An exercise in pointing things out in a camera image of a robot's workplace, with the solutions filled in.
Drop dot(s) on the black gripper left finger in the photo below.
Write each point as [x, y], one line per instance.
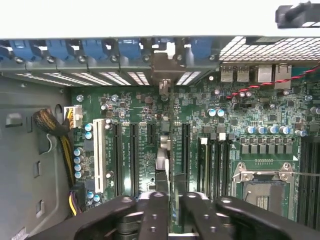
[155, 215]

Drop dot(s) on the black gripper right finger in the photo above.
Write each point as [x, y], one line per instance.
[202, 215]

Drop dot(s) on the small aluminium capacitor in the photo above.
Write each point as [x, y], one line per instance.
[90, 195]
[79, 151]
[272, 129]
[261, 129]
[212, 112]
[77, 167]
[220, 112]
[78, 175]
[77, 160]
[88, 135]
[97, 198]
[250, 129]
[88, 127]
[315, 110]
[284, 129]

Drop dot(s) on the CPU socket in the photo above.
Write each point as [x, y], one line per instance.
[265, 197]

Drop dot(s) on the short black expansion slot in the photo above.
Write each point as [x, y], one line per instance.
[151, 135]

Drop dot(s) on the white PCI expansion slot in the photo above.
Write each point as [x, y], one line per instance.
[99, 155]

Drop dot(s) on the green Dell motherboard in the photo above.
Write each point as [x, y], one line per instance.
[200, 105]

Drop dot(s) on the thin metal locking lever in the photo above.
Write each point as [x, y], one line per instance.
[307, 174]

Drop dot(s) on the white power connector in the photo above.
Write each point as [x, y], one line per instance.
[76, 116]

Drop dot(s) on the vented metal slot cover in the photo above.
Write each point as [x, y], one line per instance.
[42, 79]
[65, 78]
[188, 78]
[138, 78]
[115, 78]
[92, 78]

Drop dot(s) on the silver USB port block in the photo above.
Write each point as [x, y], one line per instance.
[227, 73]
[243, 73]
[265, 73]

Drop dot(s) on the open grey PC case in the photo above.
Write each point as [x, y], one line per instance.
[25, 150]

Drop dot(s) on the silver Ethernet port block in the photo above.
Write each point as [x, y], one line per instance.
[283, 71]

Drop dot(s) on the blue slot retention clip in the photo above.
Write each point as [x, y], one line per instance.
[128, 48]
[200, 47]
[92, 48]
[56, 48]
[20, 45]

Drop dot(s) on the teal rear port connector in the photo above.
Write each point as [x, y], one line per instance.
[300, 68]

